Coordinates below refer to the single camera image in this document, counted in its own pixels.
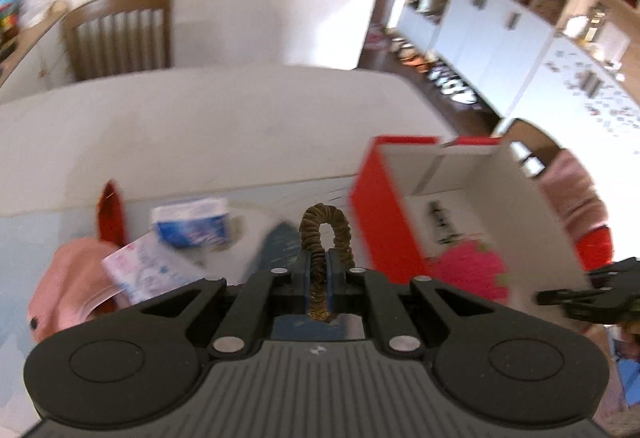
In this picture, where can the wooden sideboard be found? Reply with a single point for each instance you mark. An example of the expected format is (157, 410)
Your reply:
(45, 63)

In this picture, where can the red and white cardboard box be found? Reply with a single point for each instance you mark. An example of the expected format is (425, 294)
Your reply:
(380, 218)

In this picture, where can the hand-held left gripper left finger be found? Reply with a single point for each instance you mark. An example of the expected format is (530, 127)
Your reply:
(301, 278)

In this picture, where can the white cabinets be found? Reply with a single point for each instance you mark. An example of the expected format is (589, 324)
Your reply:
(495, 43)

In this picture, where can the pink plush toy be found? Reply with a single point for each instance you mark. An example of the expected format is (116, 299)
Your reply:
(70, 283)

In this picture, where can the magenta fabric item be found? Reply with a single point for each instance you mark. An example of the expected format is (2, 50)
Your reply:
(470, 268)

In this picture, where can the clear plastic bag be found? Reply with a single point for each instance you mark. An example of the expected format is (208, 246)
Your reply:
(37, 3)

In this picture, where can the pink patterned packet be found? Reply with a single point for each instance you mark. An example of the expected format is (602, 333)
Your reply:
(145, 268)

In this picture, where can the pink towel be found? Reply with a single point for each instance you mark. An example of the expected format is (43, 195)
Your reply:
(575, 203)

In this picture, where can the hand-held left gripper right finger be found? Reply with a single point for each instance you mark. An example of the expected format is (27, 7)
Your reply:
(332, 278)

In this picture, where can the row of shoes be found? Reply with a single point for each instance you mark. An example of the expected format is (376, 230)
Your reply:
(450, 83)

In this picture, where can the red scarf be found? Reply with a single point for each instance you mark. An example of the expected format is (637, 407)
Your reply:
(111, 213)

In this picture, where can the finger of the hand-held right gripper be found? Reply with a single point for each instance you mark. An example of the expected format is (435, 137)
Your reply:
(617, 275)
(600, 305)

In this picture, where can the blue plastic bag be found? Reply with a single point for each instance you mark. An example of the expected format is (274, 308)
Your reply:
(9, 8)

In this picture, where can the wooden slat-back chair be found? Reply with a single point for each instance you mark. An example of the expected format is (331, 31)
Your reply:
(120, 5)

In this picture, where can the blue and white tissue pack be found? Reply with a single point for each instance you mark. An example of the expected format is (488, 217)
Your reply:
(190, 223)

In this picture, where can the red garment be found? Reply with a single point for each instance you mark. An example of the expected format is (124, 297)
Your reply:
(595, 248)

